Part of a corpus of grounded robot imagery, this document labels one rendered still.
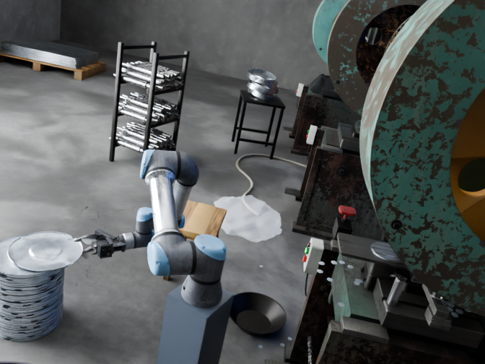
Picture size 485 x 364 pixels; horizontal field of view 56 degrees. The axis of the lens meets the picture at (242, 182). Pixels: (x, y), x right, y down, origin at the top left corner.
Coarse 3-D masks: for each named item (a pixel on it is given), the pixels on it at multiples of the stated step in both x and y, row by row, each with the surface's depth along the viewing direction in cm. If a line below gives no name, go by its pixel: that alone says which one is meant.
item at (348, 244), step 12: (348, 240) 156; (360, 240) 158; (372, 240) 160; (348, 252) 149; (360, 252) 150; (372, 252) 152; (384, 252) 153; (372, 264) 151; (384, 264) 148; (396, 264) 148; (372, 276) 152; (384, 276) 152
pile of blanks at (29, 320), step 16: (48, 272) 182; (0, 288) 177; (16, 288) 176; (32, 288) 179; (48, 288) 184; (0, 304) 181; (16, 304) 180; (32, 304) 182; (48, 304) 188; (0, 320) 184; (16, 320) 183; (32, 320) 185; (48, 320) 191; (0, 336) 187; (16, 336) 186; (32, 336) 189
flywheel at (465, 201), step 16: (480, 96) 94; (480, 112) 95; (464, 128) 96; (480, 128) 96; (464, 144) 98; (480, 144) 97; (464, 160) 99; (464, 192) 103; (480, 192) 104; (464, 208) 103; (480, 208) 103; (480, 224) 104
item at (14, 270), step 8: (8, 240) 193; (0, 248) 187; (0, 256) 183; (0, 264) 178; (8, 264) 179; (16, 264) 180; (0, 272) 174; (8, 272) 175; (16, 272) 176; (24, 272) 177; (32, 272) 178; (40, 272) 178
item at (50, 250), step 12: (24, 240) 194; (36, 240) 196; (48, 240) 197; (60, 240) 199; (72, 240) 201; (12, 252) 186; (24, 252) 187; (36, 252) 188; (48, 252) 189; (60, 252) 191; (72, 252) 193; (24, 264) 180; (36, 264) 181; (48, 264) 183; (60, 264) 184
